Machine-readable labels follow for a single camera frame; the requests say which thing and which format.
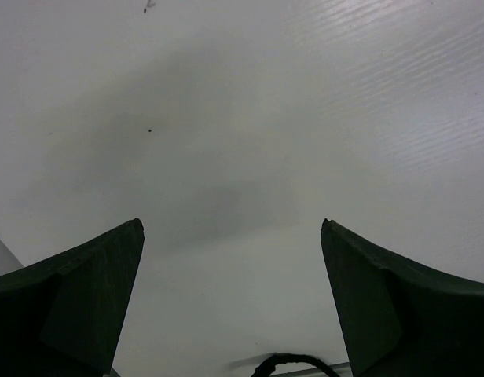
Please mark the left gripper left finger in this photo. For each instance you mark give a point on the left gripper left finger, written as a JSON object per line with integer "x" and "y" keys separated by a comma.
{"x": 63, "y": 316}

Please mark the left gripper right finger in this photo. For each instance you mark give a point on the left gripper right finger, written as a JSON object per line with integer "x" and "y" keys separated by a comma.
{"x": 399, "y": 317}

